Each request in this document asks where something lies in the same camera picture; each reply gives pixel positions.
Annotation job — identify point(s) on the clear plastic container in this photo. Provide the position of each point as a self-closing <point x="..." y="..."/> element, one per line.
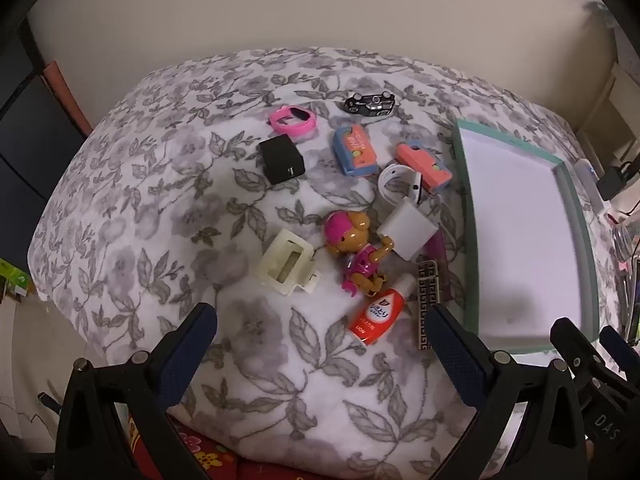
<point x="625" y="240"/>

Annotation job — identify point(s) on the black toy car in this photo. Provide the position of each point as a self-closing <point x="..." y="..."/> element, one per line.
<point x="370" y="105"/>

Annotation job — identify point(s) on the dark blue cabinet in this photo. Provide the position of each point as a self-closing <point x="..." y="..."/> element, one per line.
<point x="30" y="125"/>

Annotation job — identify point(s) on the orange board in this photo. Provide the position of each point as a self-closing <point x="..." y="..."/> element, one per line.
<point x="65" y="95"/>

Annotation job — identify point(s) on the black charger adapter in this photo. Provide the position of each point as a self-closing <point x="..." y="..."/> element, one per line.
<point x="282" y="160"/>

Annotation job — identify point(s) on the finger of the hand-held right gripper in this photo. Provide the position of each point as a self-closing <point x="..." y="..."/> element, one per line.
<point x="580" y="355"/>
<point x="620" y="355"/>

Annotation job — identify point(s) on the gold patterned lighter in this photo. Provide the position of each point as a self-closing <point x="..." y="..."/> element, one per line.
<point x="427" y="285"/>

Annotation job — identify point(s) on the blue-bordered orange case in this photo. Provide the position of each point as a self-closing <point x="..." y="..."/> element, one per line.
<point x="356" y="152"/>

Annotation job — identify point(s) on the grey floral blanket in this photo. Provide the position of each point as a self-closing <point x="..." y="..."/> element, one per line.
<point x="200" y="240"/>

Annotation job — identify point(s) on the black plugged adapter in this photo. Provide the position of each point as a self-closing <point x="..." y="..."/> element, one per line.
<point x="612" y="182"/>

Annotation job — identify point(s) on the white cube adapter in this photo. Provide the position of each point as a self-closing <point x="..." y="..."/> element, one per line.
<point x="407" y="227"/>

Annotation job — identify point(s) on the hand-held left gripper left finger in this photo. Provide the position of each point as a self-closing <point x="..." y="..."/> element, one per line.
<point x="187" y="350"/>

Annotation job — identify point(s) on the purple lighter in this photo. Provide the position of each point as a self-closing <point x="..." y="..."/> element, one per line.
<point x="437" y="250"/>

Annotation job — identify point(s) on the red and white tube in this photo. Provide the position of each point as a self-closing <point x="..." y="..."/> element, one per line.
<point x="372" y="317"/>

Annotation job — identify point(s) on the pink wristband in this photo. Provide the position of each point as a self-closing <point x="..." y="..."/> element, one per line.
<point x="279" y="124"/>

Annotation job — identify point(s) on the teal and white tray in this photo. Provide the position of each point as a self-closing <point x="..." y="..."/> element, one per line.
<point x="520" y="240"/>

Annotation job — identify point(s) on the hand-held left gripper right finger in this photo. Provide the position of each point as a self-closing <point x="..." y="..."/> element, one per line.
<point x="457" y="355"/>

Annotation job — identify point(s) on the cream hair clip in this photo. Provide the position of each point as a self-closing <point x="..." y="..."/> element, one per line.
<point x="277" y="262"/>

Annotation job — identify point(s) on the green box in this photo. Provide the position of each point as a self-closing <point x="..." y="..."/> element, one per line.
<point x="15" y="280"/>

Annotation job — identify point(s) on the pale teal cloth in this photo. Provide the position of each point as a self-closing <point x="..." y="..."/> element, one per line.
<point x="597" y="10"/>

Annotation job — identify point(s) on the white shelf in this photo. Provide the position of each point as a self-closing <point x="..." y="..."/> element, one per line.
<point x="617" y="110"/>

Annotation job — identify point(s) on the pink toy dog figure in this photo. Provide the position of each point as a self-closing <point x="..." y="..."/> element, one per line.
<point x="345" y="232"/>

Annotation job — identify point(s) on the orange case with blue end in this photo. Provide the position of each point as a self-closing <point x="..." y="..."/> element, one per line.
<point x="425" y="165"/>

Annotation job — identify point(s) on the colourful floral cloth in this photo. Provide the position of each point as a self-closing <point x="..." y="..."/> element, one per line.
<point x="210" y="460"/>

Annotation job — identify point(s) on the white power strip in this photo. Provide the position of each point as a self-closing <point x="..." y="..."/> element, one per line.
<point x="587" y="185"/>

